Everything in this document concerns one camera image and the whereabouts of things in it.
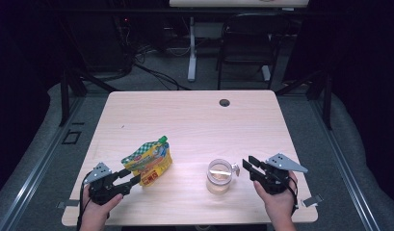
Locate person's right hand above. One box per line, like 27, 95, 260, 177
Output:
252, 171, 299, 222

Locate black metal stand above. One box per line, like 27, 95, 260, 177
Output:
58, 66, 118, 128
275, 68, 333, 131

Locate white desk leg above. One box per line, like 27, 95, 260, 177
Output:
187, 16, 197, 83
261, 65, 272, 82

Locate dark equipment cabinet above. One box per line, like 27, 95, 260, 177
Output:
66, 15, 135, 73

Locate black floor cables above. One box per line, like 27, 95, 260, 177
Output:
133, 62, 193, 91

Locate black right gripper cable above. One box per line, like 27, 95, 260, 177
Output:
287, 176, 299, 217

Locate grey tape strip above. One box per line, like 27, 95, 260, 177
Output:
301, 194, 324, 208
57, 198, 81, 210

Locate person's left hand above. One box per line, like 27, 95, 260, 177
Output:
80, 186, 124, 227

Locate black folding chair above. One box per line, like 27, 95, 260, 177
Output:
216, 13, 290, 90

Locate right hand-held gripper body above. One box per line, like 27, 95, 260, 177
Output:
256, 152, 309, 195

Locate yellow spout pouch green cap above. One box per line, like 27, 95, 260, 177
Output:
120, 135, 173, 188

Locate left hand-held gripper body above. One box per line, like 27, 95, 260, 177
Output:
83, 162, 128, 206

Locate light wooden background desk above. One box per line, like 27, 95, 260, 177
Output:
169, 0, 310, 9

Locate aluminium floor rail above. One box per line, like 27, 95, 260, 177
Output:
0, 95, 87, 231
308, 95, 381, 231

